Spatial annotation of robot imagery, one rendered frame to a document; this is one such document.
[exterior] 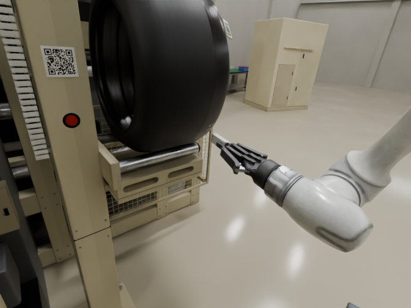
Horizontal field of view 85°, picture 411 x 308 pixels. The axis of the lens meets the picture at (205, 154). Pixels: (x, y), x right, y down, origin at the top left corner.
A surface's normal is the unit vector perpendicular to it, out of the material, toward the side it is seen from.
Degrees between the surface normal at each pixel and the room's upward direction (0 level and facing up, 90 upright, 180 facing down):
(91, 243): 90
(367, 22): 90
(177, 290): 0
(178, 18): 59
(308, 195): 42
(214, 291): 0
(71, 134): 90
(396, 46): 90
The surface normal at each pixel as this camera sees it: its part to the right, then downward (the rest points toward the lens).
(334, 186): 0.11, -0.86
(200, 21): 0.58, -0.15
